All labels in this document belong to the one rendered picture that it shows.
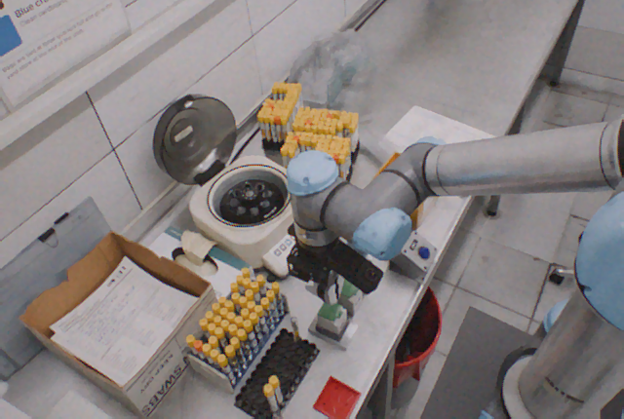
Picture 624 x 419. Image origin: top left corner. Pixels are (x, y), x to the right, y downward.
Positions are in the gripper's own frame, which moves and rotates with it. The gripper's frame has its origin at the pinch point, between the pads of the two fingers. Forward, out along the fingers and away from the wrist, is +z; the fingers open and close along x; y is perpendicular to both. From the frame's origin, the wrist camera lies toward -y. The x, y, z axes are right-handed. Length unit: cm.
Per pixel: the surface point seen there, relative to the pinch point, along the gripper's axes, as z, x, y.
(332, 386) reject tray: 12.6, 10.5, -4.0
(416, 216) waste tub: 7.5, -32.1, -4.6
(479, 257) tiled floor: 100, -98, -14
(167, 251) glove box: 5.4, 2.6, 41.7
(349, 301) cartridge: 7.4, -4.8, -0.3
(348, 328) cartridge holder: 11.3, -1.1, -1.8
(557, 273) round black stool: 93, -98, -43
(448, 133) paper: 11, -68, -1
